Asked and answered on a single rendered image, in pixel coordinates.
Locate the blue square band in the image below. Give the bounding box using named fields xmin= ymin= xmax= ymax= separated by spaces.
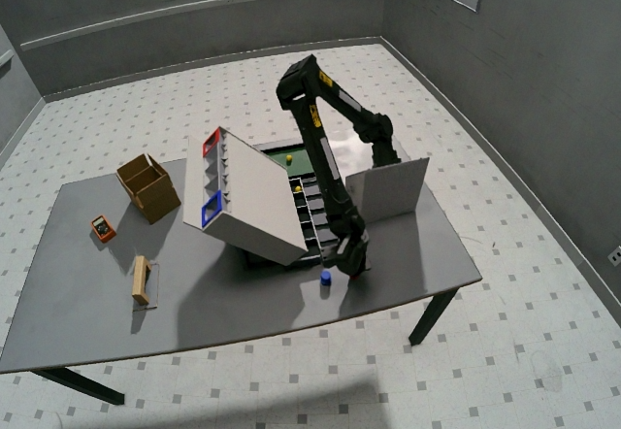
xmin=202 ymin=189 xmax=222 ymax=227

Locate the orange pocket multimeter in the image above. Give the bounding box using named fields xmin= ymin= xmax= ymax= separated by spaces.
xmin=90 ymin=214 xmax=116 ymax=243

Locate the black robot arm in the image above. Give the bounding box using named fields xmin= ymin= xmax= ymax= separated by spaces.
xmin=276 ymin=54 xmax=402 ymax=276

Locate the red square band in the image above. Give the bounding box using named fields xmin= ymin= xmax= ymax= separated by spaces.
xmin=203 ymin=127 xmax=219 ymax=157

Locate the brown cardboard box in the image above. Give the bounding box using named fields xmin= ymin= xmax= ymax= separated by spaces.
xmin=116 ymin=153 xmax=181 ymax=225

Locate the green tray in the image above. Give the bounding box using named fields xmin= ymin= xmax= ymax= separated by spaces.
xmin=260 ymin=143 xmax=315 ymax=180

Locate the blue round cap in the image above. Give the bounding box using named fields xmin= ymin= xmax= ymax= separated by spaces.
xmin=320 ymin=271 xmax=332 ymax=285

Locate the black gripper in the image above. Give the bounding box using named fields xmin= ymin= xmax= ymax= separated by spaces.
xmin=353 ymin=250 xmax=372 ymax=278

